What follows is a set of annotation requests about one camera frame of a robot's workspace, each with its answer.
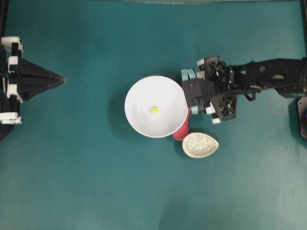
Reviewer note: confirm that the black frame rail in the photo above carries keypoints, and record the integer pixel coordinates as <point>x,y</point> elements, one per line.
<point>303,6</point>
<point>4,129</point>

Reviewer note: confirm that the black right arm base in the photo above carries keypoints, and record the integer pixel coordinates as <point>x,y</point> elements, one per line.
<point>298,119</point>

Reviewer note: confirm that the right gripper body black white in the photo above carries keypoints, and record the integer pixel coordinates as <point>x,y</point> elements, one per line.
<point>215,81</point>

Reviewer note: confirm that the red plastic soup spoon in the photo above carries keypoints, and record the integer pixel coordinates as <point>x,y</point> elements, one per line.
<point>183,130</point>

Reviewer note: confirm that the speckled ceramic spoon rest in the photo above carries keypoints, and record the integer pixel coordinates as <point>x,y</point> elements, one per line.
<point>199,145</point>

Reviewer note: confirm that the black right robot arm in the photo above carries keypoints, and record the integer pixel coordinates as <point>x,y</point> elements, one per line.
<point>287,76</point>

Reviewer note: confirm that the black right frame rail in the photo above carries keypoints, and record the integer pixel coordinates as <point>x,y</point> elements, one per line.
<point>303,6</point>

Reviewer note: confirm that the white round bowl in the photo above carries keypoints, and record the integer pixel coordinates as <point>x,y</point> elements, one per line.
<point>156,91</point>

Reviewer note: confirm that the green table mat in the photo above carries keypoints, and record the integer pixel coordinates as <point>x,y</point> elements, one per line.
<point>75,163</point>

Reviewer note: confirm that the black left frame rail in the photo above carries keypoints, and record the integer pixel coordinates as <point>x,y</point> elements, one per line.
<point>4,129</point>

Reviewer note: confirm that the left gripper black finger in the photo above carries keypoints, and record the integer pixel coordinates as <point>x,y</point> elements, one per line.
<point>24,90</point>
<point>31,72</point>

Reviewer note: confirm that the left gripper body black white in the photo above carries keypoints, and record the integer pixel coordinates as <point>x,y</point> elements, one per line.
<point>11,50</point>

